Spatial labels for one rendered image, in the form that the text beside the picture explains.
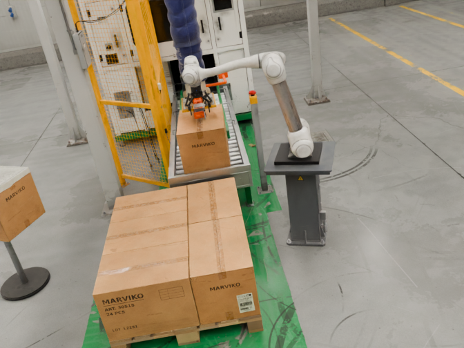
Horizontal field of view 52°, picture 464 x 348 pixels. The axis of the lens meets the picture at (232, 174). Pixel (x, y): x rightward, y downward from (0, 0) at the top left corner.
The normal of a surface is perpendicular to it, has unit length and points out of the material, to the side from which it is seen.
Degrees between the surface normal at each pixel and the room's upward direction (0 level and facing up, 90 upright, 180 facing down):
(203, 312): 90
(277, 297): 0
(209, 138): 90
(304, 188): 90
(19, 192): 90
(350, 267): 0
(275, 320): 0
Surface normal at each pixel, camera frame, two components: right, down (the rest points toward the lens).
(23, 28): 0.11, 0.45
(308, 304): -0.15, -0.88
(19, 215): 0.93, 0.04
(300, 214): -0.24, 0.48
